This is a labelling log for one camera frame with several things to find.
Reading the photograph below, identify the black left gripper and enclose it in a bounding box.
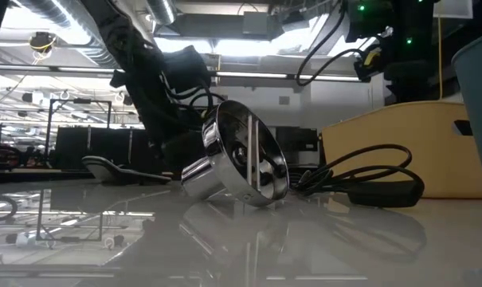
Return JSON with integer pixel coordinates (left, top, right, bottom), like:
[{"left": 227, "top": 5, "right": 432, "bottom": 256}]
[{"left": 143, "top": 119, "right": 206, "bottom": 173}]

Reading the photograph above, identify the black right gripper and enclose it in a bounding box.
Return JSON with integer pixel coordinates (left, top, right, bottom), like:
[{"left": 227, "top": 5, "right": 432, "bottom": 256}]
[{"left": 383, "top": 59, "right": 441, "bottom": 105}]

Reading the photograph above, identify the tan wooden box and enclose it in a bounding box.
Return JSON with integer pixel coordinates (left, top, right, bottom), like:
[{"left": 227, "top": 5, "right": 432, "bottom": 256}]
[{"left": 319, "top": 100, "right": 482, "bottom": 199}]

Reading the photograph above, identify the chrome round metal fixture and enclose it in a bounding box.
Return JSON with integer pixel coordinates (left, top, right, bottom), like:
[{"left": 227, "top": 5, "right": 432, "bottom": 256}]
[{"left": 180, "top": 99, "right": 290, "bottom": 208}]

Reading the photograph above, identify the black and white flat object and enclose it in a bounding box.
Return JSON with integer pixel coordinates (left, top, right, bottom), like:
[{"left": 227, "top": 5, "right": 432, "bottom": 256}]
[{"left": 80, "top": 155, "right": 173, "bottom": 187}]

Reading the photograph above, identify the black office partition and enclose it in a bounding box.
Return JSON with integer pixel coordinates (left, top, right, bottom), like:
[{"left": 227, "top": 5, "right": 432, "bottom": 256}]
[{"left": 55, "top": 127, "right": 166, "bottom": 173}]

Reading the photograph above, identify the teal plastic bin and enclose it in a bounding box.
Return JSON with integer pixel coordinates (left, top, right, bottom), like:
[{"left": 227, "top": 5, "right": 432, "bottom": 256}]
[{"left": 451, "top": 27, "right": 482, "bottom": 196}]

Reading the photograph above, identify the long ceiling light fixture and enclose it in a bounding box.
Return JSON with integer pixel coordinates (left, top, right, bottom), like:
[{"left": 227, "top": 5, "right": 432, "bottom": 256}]
[{"left": 0, "top": 65, "right": 363, "bottom": 84}]

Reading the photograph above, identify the black power adapter brick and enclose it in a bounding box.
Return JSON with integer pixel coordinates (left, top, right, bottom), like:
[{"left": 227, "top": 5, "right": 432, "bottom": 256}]
[{"left": 346, "top": 179, "right": 425, "bottom": 208}]

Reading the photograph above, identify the dark monitor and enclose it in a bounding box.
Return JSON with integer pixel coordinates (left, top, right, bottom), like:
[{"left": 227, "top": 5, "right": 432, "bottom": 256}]
[{"left": 274, "top": 126, "right": 319, "bottom": 164}]

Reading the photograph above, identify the grey ceiling box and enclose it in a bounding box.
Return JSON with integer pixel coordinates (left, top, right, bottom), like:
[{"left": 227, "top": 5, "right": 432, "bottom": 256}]
[{"left": 242, "top": 11, "right": 274, "bottom": 40}]

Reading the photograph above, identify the black ceiling-hung device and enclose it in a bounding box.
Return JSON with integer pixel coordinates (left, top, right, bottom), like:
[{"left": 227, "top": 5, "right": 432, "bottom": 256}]
[{"left": 28, "top": 30, "right": 57, "bottom": 55}]

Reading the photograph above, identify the yellow right cable tag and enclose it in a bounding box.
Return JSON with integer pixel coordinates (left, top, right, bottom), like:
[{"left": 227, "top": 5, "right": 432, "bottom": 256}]
[{"left": 362, "top": 47, "right": 382, "bottom": 67}]

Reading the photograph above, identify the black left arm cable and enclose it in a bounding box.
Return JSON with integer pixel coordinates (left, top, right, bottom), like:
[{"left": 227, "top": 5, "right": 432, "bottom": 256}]
[{"left": 160, "top": 75, "right": 228, "bottom": 132}]

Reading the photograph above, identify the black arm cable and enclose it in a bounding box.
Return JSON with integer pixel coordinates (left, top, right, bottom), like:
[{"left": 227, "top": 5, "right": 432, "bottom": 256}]
[
  {"left": 160, "top": 75, "right": 228, "bottom": 132},
  {"left": 295, "top": 6, "right": 369, "bottom": 88}
]

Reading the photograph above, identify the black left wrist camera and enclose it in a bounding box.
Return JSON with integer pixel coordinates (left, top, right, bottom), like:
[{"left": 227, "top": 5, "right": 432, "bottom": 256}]
[{"left": 163, "top": 45, "right": 213, "bottom": 95}]

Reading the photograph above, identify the black metal frame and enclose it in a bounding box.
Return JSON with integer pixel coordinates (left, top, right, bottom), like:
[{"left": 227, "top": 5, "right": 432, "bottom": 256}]
[{"left": 45, "top": 98, "right": 113, "bottom": 168}]

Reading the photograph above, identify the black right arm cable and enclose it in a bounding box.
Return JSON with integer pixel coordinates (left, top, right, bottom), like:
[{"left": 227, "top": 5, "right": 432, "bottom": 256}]
[{"left": 295, "top": 6, "right": 369, "bottom": 88}]

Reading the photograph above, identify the black power cord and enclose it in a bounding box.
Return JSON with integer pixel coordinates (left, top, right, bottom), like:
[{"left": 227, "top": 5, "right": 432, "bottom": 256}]
[{"left": 294, "top": 143, "right": 425, "bottom": 199}]

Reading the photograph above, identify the smooth silver ventilation duct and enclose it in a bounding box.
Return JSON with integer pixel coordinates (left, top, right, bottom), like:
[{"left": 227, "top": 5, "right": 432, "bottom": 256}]
[{"left": 144, "top": 0, "right": 178, "bottom": 27}]

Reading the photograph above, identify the ribbed silver ventilation duct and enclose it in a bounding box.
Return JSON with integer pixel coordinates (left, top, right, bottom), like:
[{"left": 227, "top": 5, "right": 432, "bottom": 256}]
[{"left": 9, "top": 0, "right": 122, "bottom": 69}]

